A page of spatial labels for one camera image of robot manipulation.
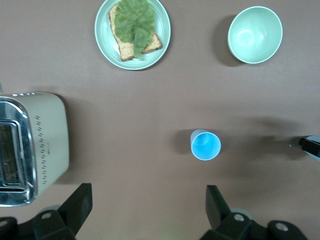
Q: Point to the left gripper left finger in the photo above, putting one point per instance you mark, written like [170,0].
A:
[75,212]

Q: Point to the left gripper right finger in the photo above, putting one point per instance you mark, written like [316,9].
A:
[220,215]

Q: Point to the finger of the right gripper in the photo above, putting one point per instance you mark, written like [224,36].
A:
[311,147]

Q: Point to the cream and chrome toaster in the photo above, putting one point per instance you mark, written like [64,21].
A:
[50,140]

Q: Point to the pale green bowl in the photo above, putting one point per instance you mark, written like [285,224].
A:
[255,35]

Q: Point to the square toast slice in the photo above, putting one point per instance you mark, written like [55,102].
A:
[126,51]

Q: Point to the pale green plate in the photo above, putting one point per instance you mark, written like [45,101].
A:
[105,40]

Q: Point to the green lettuce leaf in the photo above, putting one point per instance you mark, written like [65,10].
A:
[133,23]

